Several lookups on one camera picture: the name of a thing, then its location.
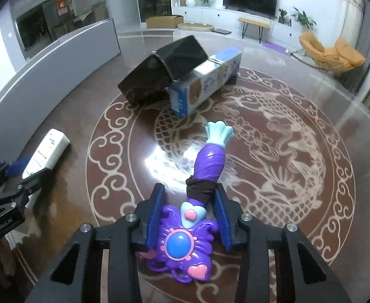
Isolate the white sunscreen bottle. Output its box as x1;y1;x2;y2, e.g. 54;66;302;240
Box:
22;129;71;180

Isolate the purple toy wand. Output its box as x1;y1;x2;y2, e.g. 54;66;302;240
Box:
137;120;234;283

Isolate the purple floor mat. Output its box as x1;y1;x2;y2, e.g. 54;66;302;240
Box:
262;41;289;53

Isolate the white curtain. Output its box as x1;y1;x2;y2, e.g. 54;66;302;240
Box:
343;0;367;54

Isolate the white television cabinet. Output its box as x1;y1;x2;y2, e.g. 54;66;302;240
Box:
172;5;308;49

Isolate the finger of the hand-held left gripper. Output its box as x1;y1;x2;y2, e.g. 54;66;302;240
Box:
0;160;31;190
10;168;52;209

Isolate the wooden bench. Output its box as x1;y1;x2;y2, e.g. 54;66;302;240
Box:
237;17;271;43

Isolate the leafy potted plant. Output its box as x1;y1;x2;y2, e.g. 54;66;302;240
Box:
291;6;316;30

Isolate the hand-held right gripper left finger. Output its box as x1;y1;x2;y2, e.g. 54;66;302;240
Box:
25;183;167;303

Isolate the blue cardboard box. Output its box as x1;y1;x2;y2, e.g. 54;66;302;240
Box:
168;47;243;117

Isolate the grey curved partition board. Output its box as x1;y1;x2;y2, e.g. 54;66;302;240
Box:
0;18;121;165

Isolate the brown hair tie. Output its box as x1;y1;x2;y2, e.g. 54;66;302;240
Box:
185;177;218;204

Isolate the brown cardboard box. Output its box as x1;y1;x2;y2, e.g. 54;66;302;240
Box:
146;15;184;29

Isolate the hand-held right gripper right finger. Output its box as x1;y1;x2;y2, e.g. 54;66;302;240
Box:
213;183;351;303

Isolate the black box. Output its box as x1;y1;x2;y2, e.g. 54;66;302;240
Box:
117;35;209;105

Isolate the yellow lounge chair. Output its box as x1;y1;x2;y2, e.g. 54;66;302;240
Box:
299;32;366;74

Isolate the round beige floor mat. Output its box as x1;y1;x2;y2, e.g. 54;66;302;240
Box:
178;22;215;33

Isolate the brown wooden desktop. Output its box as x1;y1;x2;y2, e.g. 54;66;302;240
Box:
0;28;370;303

